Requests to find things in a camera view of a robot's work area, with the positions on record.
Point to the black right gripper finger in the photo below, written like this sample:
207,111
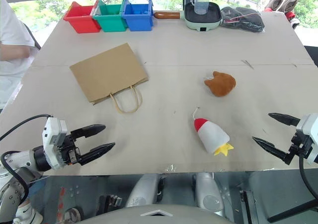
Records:
275,149
287,119

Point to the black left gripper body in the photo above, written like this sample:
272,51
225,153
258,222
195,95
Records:
70,152

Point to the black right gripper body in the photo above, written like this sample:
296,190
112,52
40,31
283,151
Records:
300,145

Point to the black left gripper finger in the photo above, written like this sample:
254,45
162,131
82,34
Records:
90,130
95,153

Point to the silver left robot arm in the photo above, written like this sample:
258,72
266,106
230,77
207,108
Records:
17,159

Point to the silver left robot leg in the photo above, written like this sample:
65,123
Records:
144,190

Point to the silver robot leg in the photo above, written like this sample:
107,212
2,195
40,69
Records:
208,191
144,190

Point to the white red rocket plush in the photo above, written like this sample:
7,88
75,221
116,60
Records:
212,134

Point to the white sneaker with black logo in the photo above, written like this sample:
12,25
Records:
28,212

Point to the brown plush toy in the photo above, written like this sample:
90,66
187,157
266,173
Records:
221,83

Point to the silver right robot leg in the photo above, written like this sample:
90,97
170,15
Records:
208,191

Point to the grey robot torso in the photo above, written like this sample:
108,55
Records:
159,215

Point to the black item in plastic wrap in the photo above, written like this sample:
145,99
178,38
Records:
244,20

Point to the red plastic bin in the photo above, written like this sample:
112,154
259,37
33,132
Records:
82,22

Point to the green plastic bin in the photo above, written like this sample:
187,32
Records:
111,22

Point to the blue plastic bin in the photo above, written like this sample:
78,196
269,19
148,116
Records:
137,21

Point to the person in white shirt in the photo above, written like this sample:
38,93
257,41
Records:
12,35

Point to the clear plastic measuring cup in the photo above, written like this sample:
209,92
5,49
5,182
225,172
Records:
202,3

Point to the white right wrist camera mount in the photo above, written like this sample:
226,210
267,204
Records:
310,129

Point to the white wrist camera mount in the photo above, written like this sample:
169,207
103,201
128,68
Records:
310,129
51,134

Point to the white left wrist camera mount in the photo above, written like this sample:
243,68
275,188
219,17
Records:
51,134

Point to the black metal bracket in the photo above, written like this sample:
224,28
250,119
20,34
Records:
108,204

